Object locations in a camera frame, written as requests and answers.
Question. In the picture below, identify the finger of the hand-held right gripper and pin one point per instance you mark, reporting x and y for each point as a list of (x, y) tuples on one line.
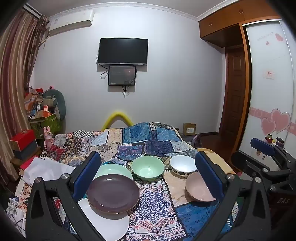
[(242, 162), (263, 147)]

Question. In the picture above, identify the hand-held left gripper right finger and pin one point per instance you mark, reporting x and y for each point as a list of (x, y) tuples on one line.
[(208, 172)]

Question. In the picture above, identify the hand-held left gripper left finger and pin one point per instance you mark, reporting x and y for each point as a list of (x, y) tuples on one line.
[(89, 172)]

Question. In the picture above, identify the pink bowl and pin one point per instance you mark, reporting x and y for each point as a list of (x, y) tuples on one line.
[(198, 187)]

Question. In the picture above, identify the group of small jars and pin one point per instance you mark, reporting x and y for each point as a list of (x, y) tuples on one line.
[(269, 138)]

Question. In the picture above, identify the beige blanket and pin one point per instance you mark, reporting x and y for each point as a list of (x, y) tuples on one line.
[(217, 161)]

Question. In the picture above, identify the green plate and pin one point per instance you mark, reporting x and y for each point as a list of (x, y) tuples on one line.
[(113, 170)]

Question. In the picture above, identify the white spotted bowl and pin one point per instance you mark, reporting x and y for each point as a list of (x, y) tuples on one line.
[(182, 164)]

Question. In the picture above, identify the purple plate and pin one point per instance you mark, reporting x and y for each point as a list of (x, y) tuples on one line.
[(113, 193)]

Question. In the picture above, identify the white paper sheets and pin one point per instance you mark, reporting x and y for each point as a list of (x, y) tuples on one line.
[(46, 168)]

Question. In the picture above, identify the cardboard box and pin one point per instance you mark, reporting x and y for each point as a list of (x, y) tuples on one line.
[(189, 129)]

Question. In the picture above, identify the white heart-print wardrobe door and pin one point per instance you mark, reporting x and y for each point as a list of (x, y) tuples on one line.
[(268, 97)]

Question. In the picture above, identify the pink rabbit toy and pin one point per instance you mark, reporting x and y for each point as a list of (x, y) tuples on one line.
[(48, 139)]

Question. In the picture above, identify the white plate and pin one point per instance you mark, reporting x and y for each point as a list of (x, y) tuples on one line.
[(111, 227)]

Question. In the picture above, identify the green bowl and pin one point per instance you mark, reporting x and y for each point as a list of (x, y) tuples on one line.
[(148, 169)]

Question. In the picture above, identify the brown wooden door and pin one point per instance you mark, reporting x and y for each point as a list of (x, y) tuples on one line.
[(235, 92)]

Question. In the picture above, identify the green bag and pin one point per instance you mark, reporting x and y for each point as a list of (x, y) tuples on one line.
[(49, 124)]

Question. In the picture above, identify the patchwork printed blanket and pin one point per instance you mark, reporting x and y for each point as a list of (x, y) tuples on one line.
[(152, 204)]

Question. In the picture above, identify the yellow hoop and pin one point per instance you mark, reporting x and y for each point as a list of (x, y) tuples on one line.
[(116, 114)]

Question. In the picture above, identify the grey box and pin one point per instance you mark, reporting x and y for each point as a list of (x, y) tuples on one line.
[(27, 150)]

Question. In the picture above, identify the red box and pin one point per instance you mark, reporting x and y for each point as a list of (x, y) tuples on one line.
[(22, 139)]

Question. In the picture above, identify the grey plush toy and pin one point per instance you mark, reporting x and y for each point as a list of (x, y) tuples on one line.
[(57, 102)]

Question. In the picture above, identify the pile of boxes and packets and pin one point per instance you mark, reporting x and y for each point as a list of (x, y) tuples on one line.
[(34, 104)]

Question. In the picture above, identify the striped brown curtain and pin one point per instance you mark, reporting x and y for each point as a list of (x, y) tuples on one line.
[(16, 81)]

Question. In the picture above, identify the wooden overhead cabinet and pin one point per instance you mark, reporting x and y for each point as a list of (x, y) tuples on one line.
[(222, 25)]

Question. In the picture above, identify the white air conditioner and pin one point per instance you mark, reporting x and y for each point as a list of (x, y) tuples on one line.
[(69, 22)]

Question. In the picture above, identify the small black wall monitor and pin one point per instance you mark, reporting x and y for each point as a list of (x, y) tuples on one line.
[(121, 75)]

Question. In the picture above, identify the black wall television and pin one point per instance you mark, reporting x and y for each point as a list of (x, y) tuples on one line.
[(122, 51)]

